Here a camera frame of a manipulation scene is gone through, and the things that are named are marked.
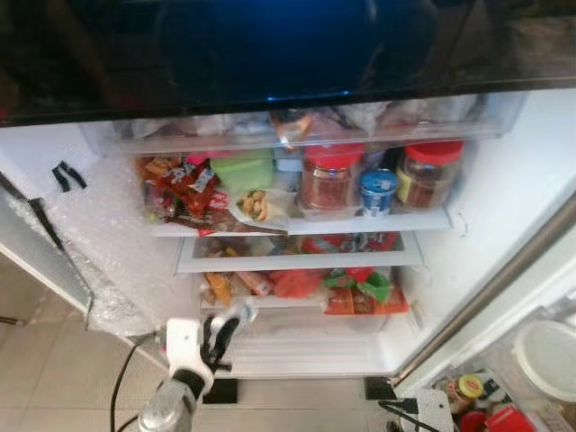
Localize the black fridge foot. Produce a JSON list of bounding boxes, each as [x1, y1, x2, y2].
[[202, 378, 239, 405], [364, 376, 397, 401]]

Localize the clear bubble wrap sheet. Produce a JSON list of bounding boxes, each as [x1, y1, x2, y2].
[[40, 148, 212, 336]]

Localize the yellow lid jar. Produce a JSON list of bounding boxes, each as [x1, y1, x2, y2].
[[447, 373, 487, 415]]

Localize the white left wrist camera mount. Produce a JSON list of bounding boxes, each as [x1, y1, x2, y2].
[[165, 318, 215, 394]]

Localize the white edged glass fridge shelf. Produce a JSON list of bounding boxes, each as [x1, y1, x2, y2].
[[175, 231, 426, 274], [151, 207, 454, 238]]

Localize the red bag of food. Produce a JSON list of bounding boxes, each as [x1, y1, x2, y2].
[[270, 270, 323, 300]]

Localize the black glossy freezer door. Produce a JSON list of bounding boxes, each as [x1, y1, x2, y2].
[[0, 0, 576, 127]]

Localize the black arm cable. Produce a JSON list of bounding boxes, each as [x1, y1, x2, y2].
[[110, 333, 170, 432], [378, 399, 419, 424]]

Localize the red lidded container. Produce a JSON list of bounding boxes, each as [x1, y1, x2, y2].
[[459, 405, 536, 432]]

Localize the white fridge cabinet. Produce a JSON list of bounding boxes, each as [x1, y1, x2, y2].
[[0, 85, 576, 379]]

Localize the white fridge door with bins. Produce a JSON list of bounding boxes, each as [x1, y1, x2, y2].
[[396, 193, 576, 432]]

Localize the green plastic container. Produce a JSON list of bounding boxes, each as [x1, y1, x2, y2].
[[210, 148, 275, 194]]

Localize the red lid glass jar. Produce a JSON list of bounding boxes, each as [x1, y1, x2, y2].
[[300, 144, 365, 215], [397, 139, 465, 212]]

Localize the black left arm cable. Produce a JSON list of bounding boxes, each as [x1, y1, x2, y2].
[[110, 333, 170, 432]]

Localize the orange red flat packet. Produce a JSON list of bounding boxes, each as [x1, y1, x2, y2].
[[322, 286, 410, 316]]

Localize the clear crisper drawer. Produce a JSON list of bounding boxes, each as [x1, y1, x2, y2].
[[207, 306, 424, 374]]

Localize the pink orange food packet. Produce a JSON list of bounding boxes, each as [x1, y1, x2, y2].
[[236, 270, 273, 296]]

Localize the grey fridge door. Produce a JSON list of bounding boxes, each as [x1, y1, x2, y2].
[[0, 171, 93, 313]]

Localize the green food packet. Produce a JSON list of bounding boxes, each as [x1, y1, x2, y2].
[[324, 268, 394, 304]]

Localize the small clear packet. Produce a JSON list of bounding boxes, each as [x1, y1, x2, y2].
[[229, 300, 259, 327]]

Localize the long red food packet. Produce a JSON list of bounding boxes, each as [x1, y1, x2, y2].
[[301, 232, 400, 255]]

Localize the clear plastic fridge drawer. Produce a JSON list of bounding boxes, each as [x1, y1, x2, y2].
[[79, 90, 527, 158]]

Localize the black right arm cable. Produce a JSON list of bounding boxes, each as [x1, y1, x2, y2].
[[378, 399, 419, 424]]

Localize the red snack packet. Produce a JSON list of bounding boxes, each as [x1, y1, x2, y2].
[[157, 160, 224, 217]]

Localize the black tape strips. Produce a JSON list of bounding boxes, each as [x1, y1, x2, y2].
[[51, 161, 89, 193]]

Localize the white lid round container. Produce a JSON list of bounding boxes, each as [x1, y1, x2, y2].
[[513, 319, 576, 403]]

